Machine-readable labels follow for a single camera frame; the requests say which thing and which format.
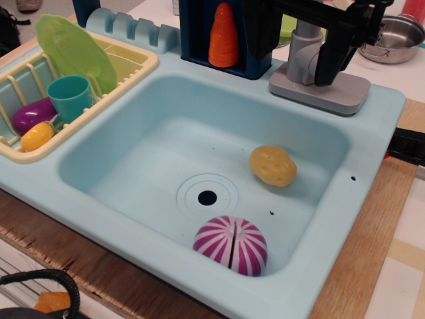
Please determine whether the orange object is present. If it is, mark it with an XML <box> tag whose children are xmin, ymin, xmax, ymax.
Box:
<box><xmin>33</xmin><ymin>292</ymin><xmax>71</xmax><ymax>314</ymax></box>

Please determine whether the yellow toy potato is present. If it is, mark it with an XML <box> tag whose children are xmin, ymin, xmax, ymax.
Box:
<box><xmin>248</xmin><ymin>145</ymin><xmax>298</xmax><ymax>187</ymax></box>

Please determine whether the cream dish drying rack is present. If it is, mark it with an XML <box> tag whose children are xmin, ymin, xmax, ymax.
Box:
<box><xmin>1</xmin><ymin>33</ymin><xmax>159</xmax><ymax>163</ymax></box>

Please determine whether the orange toy carrot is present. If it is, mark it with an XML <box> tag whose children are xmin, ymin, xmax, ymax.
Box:
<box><xmin>209</xmin><ymin>2</ymin><xmax>239</xmax><ymax>68</ymax></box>

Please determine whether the teal plastic cup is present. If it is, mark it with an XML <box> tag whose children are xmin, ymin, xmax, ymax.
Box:
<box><xmin>46</xmin><ymin>75</ymin><xmax>94</xmax><ymax>124</ymax></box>

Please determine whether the yellow toy lemon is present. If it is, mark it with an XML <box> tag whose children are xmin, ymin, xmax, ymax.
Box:
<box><xmin>21</xmin><ymin>121</ymin><xmax>54</xmax><ymax>152</ymax></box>

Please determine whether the purple toy eggplant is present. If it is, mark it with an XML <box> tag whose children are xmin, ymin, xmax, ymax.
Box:
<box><xmin>11</xmin><ymin>97</ymin><xmax>57</xmax><ymax>136</ymax></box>

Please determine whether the grey toy faucet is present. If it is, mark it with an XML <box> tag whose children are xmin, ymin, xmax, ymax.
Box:
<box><xmin>269</xmin><ymin>20</ymin><xmax>371</xmax><ymax>116</ymax></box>

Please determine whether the black clamp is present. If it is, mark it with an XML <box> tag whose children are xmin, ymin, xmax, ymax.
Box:
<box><xmin>384</xmin><ymin>128</ymin><xmax>425</xmax><ymax>166</ymax></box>

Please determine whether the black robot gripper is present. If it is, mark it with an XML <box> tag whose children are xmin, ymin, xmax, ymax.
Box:
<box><xmin>242</xmin><ymin>0</ymin><xmax>388</xmax><ymax>86</ymax></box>

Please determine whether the green plastic plate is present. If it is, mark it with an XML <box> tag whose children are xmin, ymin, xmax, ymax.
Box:
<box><xmin>35</xmin><ymin>14</ymin><xmax>118</xmax><ymax>94</ymax></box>

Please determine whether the stainless steel pot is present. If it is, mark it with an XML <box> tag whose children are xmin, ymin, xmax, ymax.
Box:
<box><xmin>359</xmin><ymin>15</ymin><xmax>424</xmax><ymax>64</ymax></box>

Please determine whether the purple striped toy onion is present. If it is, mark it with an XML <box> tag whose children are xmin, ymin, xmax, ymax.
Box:
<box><xmin>193</xmin><ymin>215</ymin><xmax>268</xmax><ymax>276</ymax></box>

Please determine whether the dark blue utensil holder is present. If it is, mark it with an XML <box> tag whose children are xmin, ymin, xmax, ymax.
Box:
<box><xmin>72</xmin><ymin>0</ymin><xmax>275</xmax><ymax>81</ymax></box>

